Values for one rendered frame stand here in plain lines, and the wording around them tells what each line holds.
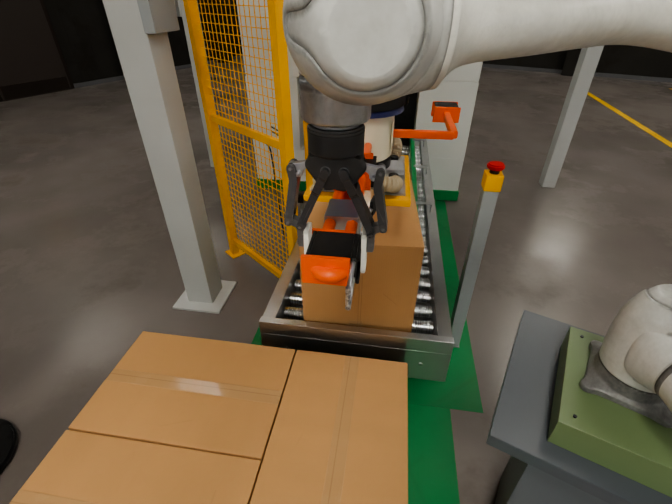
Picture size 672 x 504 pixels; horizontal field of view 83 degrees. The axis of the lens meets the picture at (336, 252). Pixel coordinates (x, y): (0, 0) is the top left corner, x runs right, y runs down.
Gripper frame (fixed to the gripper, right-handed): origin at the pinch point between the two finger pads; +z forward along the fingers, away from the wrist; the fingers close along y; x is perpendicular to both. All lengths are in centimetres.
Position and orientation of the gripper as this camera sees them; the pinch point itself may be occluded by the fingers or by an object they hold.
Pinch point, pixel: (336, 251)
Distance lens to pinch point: 60.7
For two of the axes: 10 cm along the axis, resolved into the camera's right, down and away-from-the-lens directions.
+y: -9.9, -0.8, 1.2
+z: 0.0, 8.3, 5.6
